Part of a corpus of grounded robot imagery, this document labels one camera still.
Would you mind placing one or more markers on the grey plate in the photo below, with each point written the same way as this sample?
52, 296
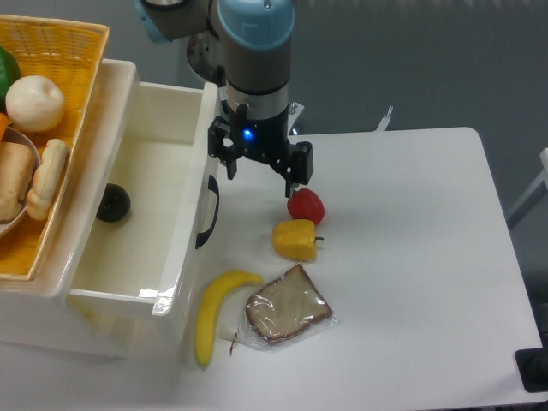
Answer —
12, 135

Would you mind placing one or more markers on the white drawer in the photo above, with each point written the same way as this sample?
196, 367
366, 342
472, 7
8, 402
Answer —
144, 265

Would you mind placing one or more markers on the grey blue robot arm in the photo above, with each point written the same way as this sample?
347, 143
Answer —
251, 23

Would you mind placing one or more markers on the white drawer cabinet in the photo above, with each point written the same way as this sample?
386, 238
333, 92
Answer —
42, 312

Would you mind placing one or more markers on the yellow toy pepper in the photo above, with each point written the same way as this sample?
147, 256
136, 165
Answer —
295, 239

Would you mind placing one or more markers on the yellow wicker basket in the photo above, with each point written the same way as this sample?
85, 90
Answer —
68, 53

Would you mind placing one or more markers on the bread slice in plastic bag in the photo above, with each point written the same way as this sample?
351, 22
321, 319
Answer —
284, 311

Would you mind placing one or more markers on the white frame at right edge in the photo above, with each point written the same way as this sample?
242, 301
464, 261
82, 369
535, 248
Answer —
535, 191

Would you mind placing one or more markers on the toy bread loaf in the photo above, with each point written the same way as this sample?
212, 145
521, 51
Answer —
17, 164

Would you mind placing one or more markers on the orange toy piece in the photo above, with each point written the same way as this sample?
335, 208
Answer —
4, 124

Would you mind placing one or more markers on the black device at table edge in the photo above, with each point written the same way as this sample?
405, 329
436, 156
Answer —
532, 366

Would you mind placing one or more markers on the red toy pepper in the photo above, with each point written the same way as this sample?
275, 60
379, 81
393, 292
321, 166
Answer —
306, 204

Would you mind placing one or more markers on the yellow toy banana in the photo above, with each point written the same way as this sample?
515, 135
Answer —
210, 305

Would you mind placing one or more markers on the green toy pepper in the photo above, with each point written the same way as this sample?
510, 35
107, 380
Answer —
9, 73

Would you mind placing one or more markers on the black toy ball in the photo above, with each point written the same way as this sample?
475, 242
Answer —
114, 205

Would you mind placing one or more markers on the toy croissant bread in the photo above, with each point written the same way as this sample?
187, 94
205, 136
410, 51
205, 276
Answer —
46, 179

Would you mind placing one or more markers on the white round toy onion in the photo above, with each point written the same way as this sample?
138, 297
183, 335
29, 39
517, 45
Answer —
35, 104

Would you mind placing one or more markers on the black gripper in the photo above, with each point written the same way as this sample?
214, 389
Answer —
265, 141

